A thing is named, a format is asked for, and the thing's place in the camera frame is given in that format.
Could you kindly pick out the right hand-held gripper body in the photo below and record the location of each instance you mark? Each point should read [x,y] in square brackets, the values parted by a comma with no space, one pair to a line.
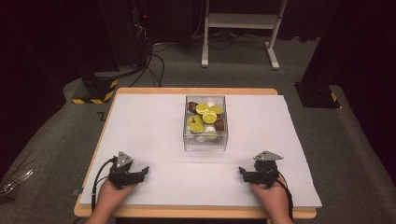
[267,156]

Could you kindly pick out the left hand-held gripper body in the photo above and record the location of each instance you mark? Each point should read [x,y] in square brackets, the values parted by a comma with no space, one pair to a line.
[124,159]

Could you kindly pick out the clear plastic box shell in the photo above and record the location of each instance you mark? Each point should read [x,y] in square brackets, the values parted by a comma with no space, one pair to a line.
[185,137]

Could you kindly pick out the yellow-green lime slice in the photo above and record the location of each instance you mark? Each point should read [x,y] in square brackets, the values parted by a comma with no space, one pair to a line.
[209,117]

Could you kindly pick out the person's right hand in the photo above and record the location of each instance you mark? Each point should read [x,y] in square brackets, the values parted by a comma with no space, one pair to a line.
[274,199]

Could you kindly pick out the person's left hand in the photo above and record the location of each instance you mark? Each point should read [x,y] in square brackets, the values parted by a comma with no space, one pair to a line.
[110,196]

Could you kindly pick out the white paper sheet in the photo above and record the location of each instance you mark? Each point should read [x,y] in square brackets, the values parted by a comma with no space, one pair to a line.
[149,130]

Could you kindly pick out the brown round fruit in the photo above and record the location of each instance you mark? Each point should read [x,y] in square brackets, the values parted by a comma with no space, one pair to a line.
[219,124]
[192,106]

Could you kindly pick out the grey tape piece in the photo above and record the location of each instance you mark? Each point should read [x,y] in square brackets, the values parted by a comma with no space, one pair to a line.
[77,191]

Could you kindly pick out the wooden table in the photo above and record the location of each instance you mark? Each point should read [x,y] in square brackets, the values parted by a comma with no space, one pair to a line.
[186,213]

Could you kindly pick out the black yellow striped stand base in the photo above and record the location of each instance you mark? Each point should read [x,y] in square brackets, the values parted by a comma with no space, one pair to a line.
[98,90]

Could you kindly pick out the shiny clear plastic wrap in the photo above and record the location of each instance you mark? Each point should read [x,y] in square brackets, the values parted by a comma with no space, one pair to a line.
[14,185]

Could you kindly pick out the black equipment rack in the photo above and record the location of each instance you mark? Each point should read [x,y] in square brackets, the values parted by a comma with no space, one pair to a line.
[140,28]

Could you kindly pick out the white metal stand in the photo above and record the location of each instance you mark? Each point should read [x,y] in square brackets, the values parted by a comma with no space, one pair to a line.
[239,21]

